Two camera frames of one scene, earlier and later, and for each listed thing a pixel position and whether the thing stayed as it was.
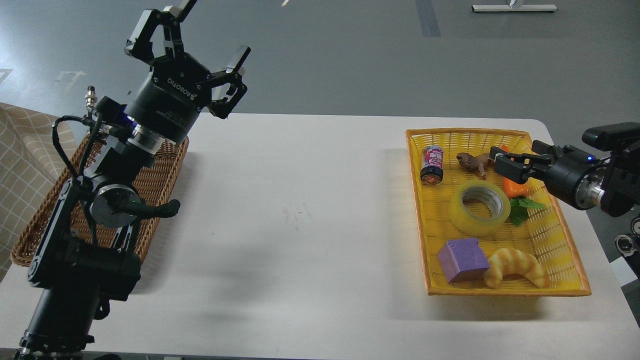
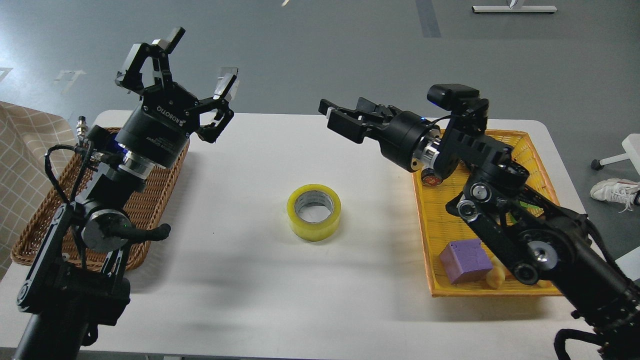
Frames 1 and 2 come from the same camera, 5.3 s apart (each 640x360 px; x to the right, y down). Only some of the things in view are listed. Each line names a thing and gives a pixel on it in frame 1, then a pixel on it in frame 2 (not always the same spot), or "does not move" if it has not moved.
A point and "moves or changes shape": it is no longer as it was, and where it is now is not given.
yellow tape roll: (469, 225) moves or changes shape
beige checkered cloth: (34, 146) does not move
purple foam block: (462, 258) does not move
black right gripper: (575, 176) → (397, 140)
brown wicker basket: (153, 186) does not move
